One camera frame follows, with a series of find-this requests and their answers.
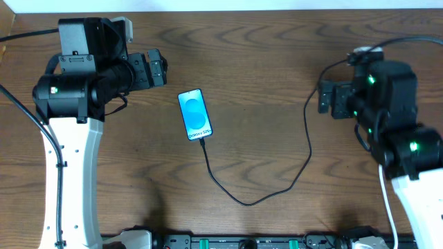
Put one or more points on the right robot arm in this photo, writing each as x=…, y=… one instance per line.
x=382, y=99

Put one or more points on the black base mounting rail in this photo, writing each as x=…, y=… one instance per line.
x=186, y=241

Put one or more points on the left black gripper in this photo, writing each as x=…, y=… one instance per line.
x=139, y=71

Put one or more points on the Samsung Galaxy smartphone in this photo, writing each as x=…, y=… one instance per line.
x=195, y=115

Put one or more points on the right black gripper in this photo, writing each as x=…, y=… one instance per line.
x=341, y=100

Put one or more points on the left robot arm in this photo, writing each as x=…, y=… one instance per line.
x=93, y=68

